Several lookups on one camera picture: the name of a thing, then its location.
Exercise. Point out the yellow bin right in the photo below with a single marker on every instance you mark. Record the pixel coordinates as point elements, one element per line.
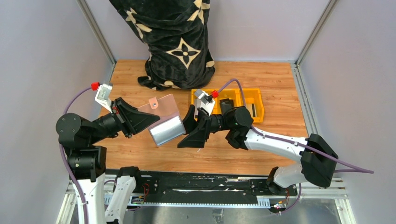
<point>254,103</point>

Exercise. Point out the silver cards in left bin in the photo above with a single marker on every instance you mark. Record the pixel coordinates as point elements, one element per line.
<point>203,96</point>

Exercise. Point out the dark card in middle bin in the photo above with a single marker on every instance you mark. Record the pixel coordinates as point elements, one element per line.
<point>226,105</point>

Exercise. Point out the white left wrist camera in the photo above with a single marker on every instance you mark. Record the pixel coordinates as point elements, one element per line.
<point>102,96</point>

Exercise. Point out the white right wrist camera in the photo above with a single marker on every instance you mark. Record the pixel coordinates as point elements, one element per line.
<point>204,103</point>

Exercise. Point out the aluminium frame rail left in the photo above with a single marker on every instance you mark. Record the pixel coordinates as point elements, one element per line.
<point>84,6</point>

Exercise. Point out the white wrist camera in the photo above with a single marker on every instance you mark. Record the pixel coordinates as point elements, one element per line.
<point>204,103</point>
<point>102,96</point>

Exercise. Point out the aluminium frame rail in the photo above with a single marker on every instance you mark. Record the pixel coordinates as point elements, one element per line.
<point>303,95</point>
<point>84,6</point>

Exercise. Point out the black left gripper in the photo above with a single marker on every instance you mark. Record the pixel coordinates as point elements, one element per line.
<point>129,117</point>

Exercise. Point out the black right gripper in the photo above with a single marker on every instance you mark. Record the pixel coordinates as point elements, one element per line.
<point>197,138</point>

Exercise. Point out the yellow bin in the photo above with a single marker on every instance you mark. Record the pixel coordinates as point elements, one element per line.
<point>198,97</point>
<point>254,103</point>
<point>233,94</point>

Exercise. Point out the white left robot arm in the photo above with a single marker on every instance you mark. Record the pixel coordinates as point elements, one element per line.
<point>85,161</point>

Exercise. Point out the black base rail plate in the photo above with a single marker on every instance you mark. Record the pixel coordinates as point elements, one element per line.
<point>181,188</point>

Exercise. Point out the aluminium frame rail right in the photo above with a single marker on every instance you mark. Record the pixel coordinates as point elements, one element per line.
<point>303,95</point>

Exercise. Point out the black patterned blanket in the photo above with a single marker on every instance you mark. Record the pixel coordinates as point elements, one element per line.
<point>176,34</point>

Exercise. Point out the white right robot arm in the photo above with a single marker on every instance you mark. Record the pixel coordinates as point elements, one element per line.
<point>314,158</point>

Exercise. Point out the yellow bin left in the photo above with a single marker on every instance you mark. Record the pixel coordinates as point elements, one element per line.
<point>198,97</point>

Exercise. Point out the cream card in right bin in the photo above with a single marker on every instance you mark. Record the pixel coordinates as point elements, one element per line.
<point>253,110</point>

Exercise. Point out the yellow bin middle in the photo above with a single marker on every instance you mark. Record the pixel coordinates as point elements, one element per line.
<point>233,94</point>

